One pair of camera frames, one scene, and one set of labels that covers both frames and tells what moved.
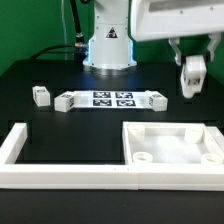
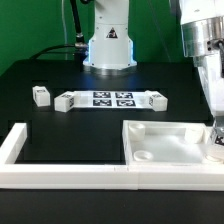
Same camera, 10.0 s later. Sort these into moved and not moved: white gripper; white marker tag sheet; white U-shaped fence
Moved: white gripper
Not moved: white U-shaped fence; white marker tag sheet
